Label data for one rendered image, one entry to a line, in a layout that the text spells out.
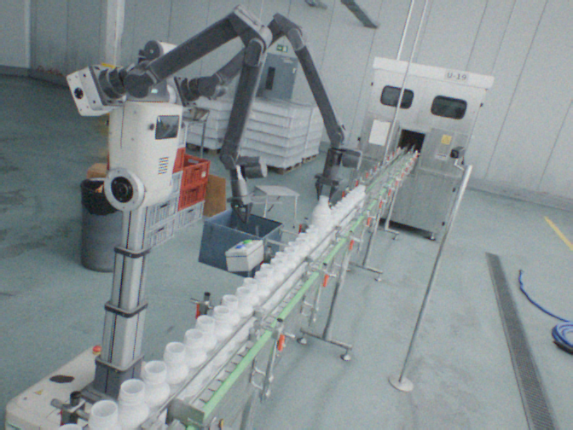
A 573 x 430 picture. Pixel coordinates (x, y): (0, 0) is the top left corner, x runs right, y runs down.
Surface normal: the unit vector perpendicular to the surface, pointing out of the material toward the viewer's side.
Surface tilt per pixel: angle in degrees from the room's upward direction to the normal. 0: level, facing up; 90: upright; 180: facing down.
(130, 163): 101
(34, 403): 0
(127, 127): 90
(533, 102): 90
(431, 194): 90
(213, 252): 90
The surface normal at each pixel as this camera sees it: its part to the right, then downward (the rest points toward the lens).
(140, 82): -0.15, 0.62
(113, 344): -0.33, 0.22
